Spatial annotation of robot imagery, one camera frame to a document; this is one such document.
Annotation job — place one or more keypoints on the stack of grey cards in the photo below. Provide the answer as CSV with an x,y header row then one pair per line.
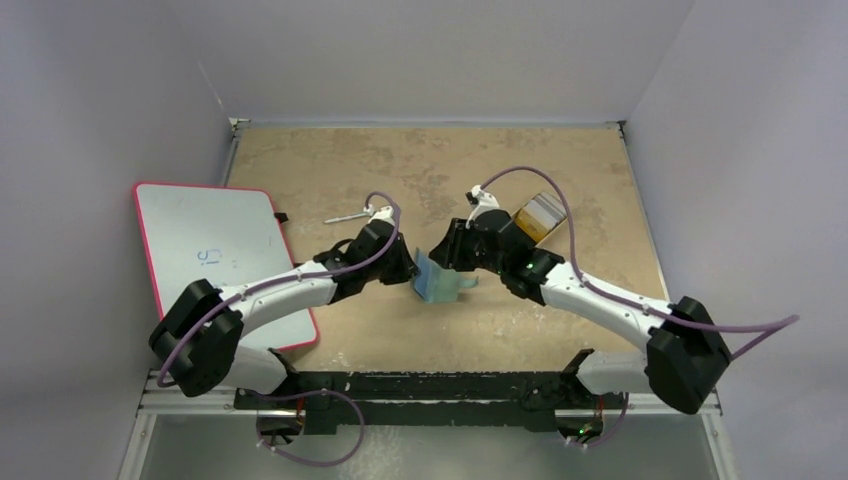
x,y
551,204

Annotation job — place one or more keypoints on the beige oval card tray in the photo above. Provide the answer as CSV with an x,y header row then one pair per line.
x,y
540,216

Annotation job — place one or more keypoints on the aluminium extrusion frame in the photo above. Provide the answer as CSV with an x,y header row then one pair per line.
x,y
206,437

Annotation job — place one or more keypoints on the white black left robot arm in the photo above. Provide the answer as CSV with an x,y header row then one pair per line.
x,y
199,339

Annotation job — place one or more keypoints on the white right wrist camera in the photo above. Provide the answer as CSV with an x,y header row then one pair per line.
x,y
481,201

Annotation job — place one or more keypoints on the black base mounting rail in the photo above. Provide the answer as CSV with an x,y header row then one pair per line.
x,y
536,401

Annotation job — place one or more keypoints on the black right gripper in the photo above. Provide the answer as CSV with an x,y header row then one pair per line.
x,y
457,244

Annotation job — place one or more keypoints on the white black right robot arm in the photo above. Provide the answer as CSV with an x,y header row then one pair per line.
x,y
681,355

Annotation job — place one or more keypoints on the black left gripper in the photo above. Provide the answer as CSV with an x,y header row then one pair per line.
x,y
406,269

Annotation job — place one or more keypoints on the pink framed whiteboard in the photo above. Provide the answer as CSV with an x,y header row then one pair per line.
x,y
228,236

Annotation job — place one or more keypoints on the white marker pen green cap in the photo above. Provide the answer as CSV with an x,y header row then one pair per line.
x,y
348,217

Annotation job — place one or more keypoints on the green leather card holder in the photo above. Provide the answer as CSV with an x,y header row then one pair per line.
x,y
434,284

